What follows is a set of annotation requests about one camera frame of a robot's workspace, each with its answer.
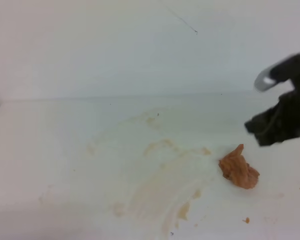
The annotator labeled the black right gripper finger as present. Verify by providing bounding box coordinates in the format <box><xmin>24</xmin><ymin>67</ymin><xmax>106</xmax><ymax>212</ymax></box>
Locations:
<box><xmin>256</xmin><ymin>131</ymin><xmax>287</xmax><ymax>147</ymax></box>

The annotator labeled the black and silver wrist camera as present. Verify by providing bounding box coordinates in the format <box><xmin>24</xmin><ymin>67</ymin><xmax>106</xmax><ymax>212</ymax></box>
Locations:
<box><xmin>254</xmin><ymin>53</ymin><xmax>300</xmax><ymax>92</ymax></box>

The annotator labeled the pink striped stained rag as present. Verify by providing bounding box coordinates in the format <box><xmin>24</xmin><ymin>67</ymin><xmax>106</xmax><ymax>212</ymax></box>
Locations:
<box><xmin>218</xmin><ymin>144</ymin><xmax>260</xmax><ymax>190</ymax></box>

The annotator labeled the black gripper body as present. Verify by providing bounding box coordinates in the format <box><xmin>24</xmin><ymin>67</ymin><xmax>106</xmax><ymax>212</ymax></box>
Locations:
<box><xmin>267</xmin><ymin>90</ymin><xmax>300</xmax><ymax>140</ymax></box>

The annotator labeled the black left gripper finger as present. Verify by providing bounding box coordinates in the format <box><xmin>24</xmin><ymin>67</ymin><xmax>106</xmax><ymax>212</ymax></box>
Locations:
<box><xmin>244</xmin><ymin>110</ymin><xmax>275</xmax><ymax>136</ymax></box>

